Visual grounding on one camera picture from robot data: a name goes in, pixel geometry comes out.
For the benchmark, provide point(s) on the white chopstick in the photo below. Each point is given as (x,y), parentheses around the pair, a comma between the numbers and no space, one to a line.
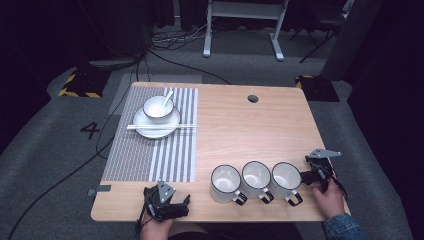
(160,128)
(160,125)

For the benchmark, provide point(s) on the black tripod stand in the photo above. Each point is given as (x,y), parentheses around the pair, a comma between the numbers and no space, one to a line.
(316,36)

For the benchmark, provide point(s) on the person's left hand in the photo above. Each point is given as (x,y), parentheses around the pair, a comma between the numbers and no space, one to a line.
(155,230)

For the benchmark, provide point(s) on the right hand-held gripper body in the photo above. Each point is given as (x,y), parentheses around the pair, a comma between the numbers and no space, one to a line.
(322,166)

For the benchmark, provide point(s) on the grey tape strip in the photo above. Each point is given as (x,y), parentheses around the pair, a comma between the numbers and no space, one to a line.
(100,189)

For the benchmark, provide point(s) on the black yellow striped base plate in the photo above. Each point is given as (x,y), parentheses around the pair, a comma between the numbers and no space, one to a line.
(85,85)
(316,88)

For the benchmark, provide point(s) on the white ceramic spoon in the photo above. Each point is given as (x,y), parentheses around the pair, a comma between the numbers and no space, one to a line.
(167,98)

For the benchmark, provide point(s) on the white ceramic bowl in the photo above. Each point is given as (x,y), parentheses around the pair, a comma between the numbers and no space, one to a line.
(157,108)

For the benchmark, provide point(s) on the white metal desk frame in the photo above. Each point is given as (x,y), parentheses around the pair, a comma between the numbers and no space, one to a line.
(245,10)

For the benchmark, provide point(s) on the grey striped woven placemat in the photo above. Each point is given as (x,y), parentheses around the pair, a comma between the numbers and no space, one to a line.
(146,156)

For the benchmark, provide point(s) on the white ceramic plate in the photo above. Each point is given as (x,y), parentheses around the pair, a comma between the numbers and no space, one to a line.
(156,128)

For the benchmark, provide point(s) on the white cup black rim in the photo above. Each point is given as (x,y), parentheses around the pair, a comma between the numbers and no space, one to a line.
(226,184)
(286,180)
(256,178)

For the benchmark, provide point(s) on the grey upright panel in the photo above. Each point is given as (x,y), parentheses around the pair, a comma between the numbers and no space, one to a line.
(353,40)

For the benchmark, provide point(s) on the person's right hand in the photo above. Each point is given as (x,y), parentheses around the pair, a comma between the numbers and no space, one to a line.
(328,201)

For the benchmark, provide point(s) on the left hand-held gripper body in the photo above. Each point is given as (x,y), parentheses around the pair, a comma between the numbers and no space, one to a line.
(160,200)

